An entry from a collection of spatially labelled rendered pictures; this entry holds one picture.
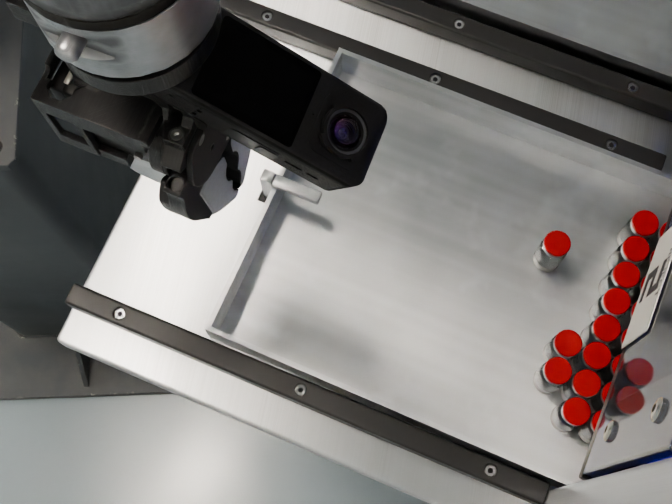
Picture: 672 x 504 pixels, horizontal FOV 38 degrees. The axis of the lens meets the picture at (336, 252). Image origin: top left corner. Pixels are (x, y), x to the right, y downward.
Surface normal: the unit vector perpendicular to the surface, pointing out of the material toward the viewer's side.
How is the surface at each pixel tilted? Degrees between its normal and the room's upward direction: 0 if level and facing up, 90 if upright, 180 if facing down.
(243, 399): 0
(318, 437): 0
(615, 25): 0
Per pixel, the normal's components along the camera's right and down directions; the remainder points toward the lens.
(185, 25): 0.75, 0.64
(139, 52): 0.31, 0.91
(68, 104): -0.01, -0.29
